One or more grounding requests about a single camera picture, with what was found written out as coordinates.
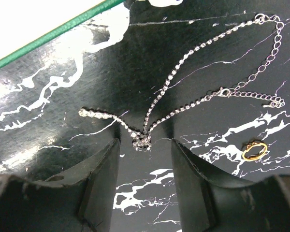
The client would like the green jewelry box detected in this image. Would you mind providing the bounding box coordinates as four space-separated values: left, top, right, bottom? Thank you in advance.
0 0 124 68

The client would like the black marble pattern mat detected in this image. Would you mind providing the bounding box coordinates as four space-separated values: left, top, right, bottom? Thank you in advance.
0 0 290 232

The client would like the gold ring on mat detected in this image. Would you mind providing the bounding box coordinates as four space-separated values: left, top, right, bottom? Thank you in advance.
241 142 268 161

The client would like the rhinestone silver necklace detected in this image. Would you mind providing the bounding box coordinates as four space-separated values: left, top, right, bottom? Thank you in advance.
78 13 286 152

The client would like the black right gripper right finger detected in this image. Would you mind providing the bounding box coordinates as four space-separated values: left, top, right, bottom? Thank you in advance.
171 140 290 232

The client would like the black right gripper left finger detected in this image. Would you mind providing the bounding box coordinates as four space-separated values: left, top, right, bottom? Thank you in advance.
0 139 120 232

